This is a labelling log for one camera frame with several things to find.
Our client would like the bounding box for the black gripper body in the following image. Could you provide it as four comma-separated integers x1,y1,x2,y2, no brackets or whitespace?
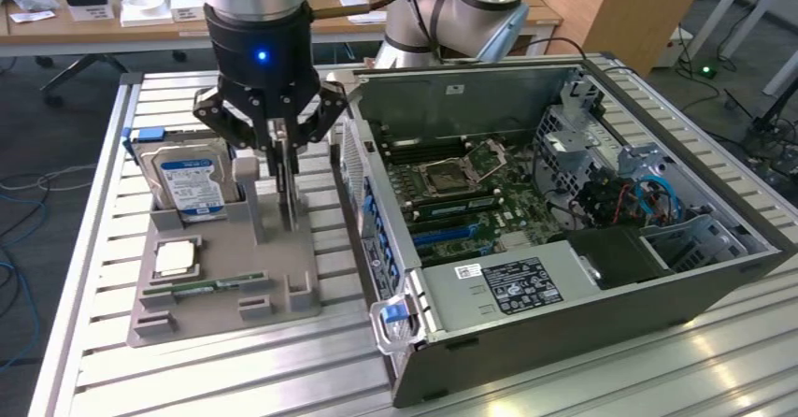
203,3,324,122

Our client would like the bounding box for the graphics card with metal bracket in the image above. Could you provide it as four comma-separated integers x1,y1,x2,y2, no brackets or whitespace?
274,122,301,234

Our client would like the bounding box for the small white carton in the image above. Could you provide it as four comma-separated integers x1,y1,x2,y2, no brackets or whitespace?
169,0,207,23

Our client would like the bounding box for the wooden desk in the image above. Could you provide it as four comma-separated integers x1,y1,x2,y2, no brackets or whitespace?
309,0,566,58
0,0,214,58

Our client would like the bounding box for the black RAM slot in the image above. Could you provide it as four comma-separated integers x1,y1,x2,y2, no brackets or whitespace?
390,148,470,159
392,152,472,164
389,143,468,153

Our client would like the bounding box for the flat white box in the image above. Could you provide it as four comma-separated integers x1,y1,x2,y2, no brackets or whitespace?
119,4,177,28

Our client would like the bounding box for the CPU socket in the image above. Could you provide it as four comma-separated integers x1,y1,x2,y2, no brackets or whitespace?
418,157,485,198

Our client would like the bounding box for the black chair base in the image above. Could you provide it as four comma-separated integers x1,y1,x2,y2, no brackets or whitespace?
34,50,193,108

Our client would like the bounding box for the metal socket cover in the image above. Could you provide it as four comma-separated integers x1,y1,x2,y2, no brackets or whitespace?
465,137,508,189

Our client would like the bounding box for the grey parts rack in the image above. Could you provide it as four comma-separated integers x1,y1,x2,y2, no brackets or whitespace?
125,156,325,351

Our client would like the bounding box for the green RAM stick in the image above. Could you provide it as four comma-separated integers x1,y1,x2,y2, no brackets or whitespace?
410,195,504,217
142,272,269,299

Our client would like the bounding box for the white box with black lid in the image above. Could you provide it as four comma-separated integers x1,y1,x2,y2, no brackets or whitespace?
62,0,118,22

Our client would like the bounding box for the silver CPU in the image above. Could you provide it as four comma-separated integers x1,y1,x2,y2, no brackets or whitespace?
154,242,199,278

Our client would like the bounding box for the perforated metal drive cage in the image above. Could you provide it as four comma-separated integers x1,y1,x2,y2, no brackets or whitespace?
534,78,632,203

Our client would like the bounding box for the grey power supply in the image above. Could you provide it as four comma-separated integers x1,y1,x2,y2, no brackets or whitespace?
421,240,605,335

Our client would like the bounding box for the wooden cabinet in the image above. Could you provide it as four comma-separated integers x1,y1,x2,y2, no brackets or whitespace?
518,0,716,78

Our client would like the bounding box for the black plastic shroud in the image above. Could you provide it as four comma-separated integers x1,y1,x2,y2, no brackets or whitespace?
564,227,678,292

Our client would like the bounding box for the white box with red button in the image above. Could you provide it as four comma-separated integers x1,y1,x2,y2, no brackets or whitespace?
652,26,697,70

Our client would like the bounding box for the open grey PC case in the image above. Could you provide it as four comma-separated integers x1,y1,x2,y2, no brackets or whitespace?
325,51,798,410

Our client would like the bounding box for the silver disk bay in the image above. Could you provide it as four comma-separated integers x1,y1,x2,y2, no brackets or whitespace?
640,214,751,273

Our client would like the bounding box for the black tripod stand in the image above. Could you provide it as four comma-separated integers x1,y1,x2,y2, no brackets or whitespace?
745,73,798,178

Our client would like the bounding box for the hard disk with blue bracket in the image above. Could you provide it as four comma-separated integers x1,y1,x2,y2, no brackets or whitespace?
118,124,243,224

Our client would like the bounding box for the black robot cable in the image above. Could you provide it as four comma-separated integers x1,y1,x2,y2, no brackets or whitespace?
310,0,446,58

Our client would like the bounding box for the black case cable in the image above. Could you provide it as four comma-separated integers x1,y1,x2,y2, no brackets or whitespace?
528,36,594,63

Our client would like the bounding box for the blue floor cable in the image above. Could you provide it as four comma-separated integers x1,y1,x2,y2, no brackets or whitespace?
0,192,49,371

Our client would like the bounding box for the blue wire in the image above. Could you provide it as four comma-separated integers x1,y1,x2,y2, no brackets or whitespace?
640,173,686,225

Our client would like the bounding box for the white table frame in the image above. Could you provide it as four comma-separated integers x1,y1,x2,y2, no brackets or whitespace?
681,0,798,96

